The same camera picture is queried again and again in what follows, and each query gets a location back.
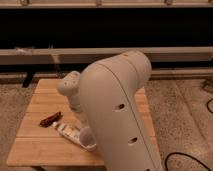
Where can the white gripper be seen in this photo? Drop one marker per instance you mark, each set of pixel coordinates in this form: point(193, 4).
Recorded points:
point(74, 103)

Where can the white paper cup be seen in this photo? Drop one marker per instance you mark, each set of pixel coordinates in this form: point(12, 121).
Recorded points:
point(87, 139)

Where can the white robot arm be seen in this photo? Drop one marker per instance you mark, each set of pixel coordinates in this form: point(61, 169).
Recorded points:
point(103, 96)

